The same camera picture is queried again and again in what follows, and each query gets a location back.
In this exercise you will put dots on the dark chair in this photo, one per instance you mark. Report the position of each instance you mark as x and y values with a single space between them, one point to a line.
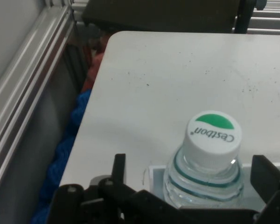
154 14

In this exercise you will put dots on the water bottle green label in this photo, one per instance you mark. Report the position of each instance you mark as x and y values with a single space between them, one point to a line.
212 140

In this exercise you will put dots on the red plastic bag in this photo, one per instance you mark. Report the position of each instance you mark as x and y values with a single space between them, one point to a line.
95 65

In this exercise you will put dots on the blue cloth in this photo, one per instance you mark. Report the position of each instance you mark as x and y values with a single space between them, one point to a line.
60 163

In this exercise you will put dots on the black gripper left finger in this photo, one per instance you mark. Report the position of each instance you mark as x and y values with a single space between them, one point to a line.
116 200

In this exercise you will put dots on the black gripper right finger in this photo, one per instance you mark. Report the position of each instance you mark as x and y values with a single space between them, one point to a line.
277 198

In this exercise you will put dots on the long aluminium wall rail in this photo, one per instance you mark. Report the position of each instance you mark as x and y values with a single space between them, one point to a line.
25 81

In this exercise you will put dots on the aluminium frame behind chair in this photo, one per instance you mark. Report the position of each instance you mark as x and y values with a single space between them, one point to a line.
270 21

